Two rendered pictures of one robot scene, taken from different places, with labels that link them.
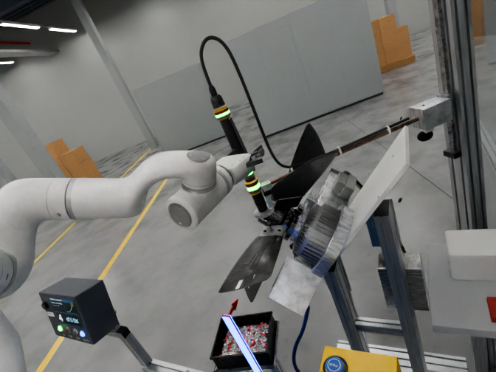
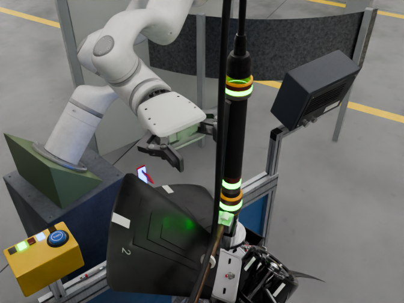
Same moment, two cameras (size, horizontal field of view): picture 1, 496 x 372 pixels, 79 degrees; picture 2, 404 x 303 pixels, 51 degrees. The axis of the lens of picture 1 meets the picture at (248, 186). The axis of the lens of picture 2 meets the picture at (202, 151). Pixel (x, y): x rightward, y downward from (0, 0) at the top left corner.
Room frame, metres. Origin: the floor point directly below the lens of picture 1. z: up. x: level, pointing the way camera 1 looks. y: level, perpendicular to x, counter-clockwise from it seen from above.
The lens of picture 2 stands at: (1.01, -0.55, 1.95)
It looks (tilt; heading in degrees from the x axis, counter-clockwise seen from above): 41 degrees down; 109
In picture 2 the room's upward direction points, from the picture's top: straight up
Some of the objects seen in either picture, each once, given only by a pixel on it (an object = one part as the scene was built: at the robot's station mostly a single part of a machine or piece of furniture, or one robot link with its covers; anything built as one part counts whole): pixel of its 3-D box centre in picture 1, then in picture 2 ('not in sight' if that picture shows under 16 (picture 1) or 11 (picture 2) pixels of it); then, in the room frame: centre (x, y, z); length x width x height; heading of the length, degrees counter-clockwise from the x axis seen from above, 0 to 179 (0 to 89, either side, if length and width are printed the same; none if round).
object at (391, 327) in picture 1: (379, 325); not in sight; (0.87, -0.27, 0.56); 0.19 x 0.04 x 0.04; 56
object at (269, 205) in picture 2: not in sight; (260, 249); (0.88, 0.63, 0.39); 0.04 x 0.04 x 0.78; 56
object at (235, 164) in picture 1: (229, 170); (169, 118); (0.75, 0.03, 1.49); 0.11 x 0.10 x 0.07; 142
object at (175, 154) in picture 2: (260, 153); (165, 157); (0.78, -0.07, 1.49); 0.07 x 0.03 x 0.03; 142
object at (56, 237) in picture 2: (334, 366); (57, 237); (0.44, -0.02, 1.08); 0.04 x 0.04 x 0.02
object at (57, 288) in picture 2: not in sight; (54, 281); (0.42, -0.05, 0.92); 0.03 x 0.03 x 0.12; 56
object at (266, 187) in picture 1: (262, 198); (228, 223); (0.88, -0.03, 1.31); 0.09 x 0.07 x 0.10; 90
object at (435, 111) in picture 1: (432, 112); not in sight; (0.89, -0.64, 1.35); 0.10 x 0.07 x 0.08; 90
